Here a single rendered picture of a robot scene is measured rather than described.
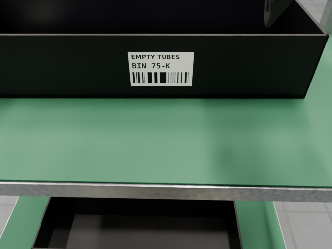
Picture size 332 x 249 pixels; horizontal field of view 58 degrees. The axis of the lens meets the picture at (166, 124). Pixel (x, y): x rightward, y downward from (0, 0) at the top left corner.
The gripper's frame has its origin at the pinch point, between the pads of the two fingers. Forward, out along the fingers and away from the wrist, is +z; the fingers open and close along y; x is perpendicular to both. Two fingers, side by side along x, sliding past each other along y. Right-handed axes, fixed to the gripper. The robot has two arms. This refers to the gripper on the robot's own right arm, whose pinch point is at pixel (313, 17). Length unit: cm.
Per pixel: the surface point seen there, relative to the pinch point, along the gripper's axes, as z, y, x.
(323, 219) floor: 119, -56, 13
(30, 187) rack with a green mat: 11.7, 33.2, 16.1
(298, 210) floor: 121, -45, 9
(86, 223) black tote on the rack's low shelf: 76, 42, 17
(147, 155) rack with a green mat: 12.8, 18.6, 11.8
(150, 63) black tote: 12.4, 18.4, -2.3
